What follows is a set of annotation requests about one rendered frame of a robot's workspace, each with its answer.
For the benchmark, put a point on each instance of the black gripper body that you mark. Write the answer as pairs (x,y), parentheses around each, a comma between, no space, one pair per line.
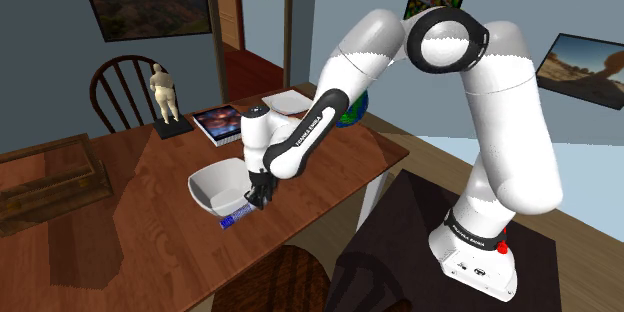
(263,185)

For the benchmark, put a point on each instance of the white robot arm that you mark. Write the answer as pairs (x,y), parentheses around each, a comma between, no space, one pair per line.
(502,121)

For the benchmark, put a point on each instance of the blue patterned pen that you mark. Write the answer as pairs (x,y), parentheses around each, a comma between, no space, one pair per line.
(236,217)

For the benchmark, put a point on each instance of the white square bowl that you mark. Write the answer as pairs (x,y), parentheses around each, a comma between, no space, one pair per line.
(219,189)

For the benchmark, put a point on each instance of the book with nebula cover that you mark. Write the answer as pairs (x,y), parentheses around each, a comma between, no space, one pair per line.
(217,123)

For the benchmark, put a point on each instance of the white plate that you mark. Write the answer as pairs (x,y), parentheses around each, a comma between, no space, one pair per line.
(288,102)

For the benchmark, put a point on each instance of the round wooden stool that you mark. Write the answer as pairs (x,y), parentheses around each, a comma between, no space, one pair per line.
(278,284)

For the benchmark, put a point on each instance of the green and blue globe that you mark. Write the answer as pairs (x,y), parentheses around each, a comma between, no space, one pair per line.
(355,113)

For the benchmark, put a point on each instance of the wooden table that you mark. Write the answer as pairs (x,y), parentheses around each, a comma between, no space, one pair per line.
(161,252)

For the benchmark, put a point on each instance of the beige human figure statue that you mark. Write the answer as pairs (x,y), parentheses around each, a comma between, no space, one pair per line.
(166,96)

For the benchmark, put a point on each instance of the dark robot stand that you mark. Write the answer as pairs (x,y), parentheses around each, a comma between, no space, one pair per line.
(390,252)

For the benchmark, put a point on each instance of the wooden doorway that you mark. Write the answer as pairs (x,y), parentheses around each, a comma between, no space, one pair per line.
(229,23)

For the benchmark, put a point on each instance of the dark wooden spindle chair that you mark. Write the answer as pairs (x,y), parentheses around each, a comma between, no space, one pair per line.
(117,91)

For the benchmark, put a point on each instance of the wooden box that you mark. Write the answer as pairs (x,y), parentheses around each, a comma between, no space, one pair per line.
(44,179)

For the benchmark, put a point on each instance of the desert rock wall picture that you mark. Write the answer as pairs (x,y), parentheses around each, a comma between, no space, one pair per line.
(580,69)

